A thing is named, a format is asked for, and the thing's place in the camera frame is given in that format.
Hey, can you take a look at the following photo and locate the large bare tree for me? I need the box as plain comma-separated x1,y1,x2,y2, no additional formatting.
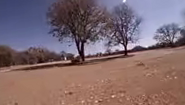
43,0,114,66

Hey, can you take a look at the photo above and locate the brown dirt ground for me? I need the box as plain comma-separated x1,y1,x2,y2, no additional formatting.
0,44,185,105

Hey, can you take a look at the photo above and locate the distant hill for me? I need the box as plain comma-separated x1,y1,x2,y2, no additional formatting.
129,43,148,52

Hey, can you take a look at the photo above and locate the smaller bare tree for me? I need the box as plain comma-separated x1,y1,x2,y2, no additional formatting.
101,1,147,59

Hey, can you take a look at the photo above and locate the row of trees and bushes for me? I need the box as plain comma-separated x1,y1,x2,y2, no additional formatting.
0,36,77,69

